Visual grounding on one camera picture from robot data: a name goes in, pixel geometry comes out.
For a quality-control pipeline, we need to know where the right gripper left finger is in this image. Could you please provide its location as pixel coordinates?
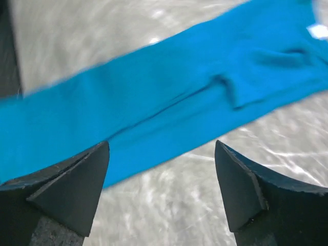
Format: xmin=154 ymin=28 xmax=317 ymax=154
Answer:
xmin=1 ymin=141 xmax=110 ymax=245

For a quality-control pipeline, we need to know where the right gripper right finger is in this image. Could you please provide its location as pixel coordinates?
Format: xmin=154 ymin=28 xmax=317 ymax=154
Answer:
xmin=215 ymin=140 xmax=327 ymax=246

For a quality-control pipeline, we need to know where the teal t shirt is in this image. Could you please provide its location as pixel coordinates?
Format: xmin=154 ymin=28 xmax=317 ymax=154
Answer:
xmin=1 ymin=1 xmax=327 ymax=186

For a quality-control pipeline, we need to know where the black base beam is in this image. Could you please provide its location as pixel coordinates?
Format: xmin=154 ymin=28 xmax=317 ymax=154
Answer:
xmin=0 ymin=1 xmax=23 ymax=98

